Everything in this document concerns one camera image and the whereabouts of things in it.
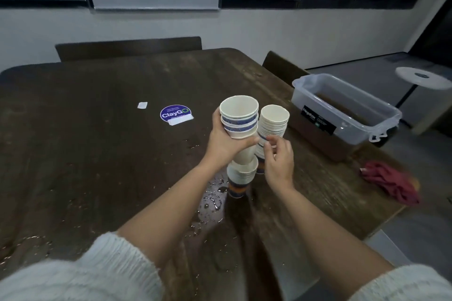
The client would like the person's left hand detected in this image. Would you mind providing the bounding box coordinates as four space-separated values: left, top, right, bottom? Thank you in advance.
201 107 261 171

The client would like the person's right hand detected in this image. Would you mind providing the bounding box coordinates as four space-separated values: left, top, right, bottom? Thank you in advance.
263 134 296 196

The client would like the patterned paper cup stack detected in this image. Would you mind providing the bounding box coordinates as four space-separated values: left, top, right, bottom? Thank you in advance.
226 138 260 199
254 104 291 171

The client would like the white blue paper cup stack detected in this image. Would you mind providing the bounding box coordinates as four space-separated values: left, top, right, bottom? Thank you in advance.
219 95 260 140

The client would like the clear plastic storage bin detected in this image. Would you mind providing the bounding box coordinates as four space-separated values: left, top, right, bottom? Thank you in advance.
291 73 404 164

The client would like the dark red cloth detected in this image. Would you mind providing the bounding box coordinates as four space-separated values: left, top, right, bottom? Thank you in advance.
359 161 421 206

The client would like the person's right forearm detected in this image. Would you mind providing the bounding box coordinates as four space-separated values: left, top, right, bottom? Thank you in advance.
272 184 452 301

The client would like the person's left forearm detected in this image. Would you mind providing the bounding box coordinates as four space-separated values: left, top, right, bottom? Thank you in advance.
0 159 227 301

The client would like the round blue sticker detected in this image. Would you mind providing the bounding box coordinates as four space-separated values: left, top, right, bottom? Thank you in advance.
159 104 194 127

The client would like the dark wooden chair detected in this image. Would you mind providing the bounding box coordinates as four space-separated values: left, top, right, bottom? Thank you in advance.
55 36 203 63
262 50 310 88

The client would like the dark wooden table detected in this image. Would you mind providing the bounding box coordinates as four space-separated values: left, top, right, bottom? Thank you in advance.
0 48 421 301

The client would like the round white side table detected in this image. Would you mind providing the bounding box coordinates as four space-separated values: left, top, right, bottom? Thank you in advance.
394 66 452 111

